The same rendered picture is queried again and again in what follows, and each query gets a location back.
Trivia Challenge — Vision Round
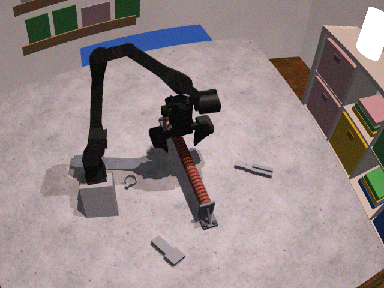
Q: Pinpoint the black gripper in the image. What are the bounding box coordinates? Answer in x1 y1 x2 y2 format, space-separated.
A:
149 115 214 153

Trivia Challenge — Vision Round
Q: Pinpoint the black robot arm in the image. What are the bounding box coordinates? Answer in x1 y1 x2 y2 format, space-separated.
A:
82 43 221 185

